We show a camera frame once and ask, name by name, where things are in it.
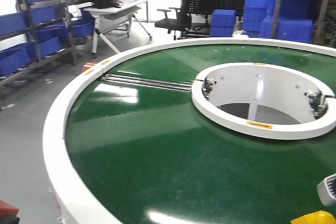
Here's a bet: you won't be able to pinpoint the yellow duplo block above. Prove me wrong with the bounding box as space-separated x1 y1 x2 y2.
290 210 335 224

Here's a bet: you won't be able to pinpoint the red cube block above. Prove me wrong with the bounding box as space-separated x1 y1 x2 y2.
0 200 19 217

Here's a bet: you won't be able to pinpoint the left conveyor steel rollers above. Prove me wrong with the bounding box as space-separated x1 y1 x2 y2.
100 74 192 92

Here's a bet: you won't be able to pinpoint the black office chair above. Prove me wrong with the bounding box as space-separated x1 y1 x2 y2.
154 0 192 40

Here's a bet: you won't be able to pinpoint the blue crate stack by pegboard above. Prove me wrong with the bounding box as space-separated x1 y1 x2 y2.
210 9 236 37

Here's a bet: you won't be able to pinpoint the white folding desk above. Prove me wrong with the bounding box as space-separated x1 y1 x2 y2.
83 0 149 57

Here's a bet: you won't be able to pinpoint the tall blue crate stack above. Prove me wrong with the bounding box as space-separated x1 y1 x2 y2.
243 0 270 31

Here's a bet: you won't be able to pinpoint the white outer conveyor rim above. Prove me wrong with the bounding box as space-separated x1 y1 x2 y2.
43 37 335 223

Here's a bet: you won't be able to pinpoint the blue crate under rack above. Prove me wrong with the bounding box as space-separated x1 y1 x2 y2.
259 16 313 43

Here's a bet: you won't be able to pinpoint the white inner conveyor ring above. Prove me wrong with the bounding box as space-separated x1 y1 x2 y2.
191 62 336 141

